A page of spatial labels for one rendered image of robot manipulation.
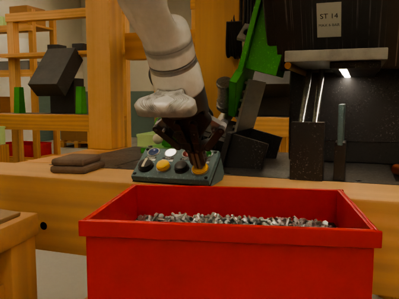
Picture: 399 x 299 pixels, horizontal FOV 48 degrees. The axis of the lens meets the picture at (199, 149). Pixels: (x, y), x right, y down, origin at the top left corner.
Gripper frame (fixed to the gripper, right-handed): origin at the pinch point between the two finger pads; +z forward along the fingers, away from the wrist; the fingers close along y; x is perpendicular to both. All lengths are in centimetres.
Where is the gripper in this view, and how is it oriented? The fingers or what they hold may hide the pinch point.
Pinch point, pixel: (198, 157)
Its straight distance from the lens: 77.4
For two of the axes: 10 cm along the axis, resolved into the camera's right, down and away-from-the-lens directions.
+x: -2.7, 6.6, -7.0
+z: 1.9, 7.5, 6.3
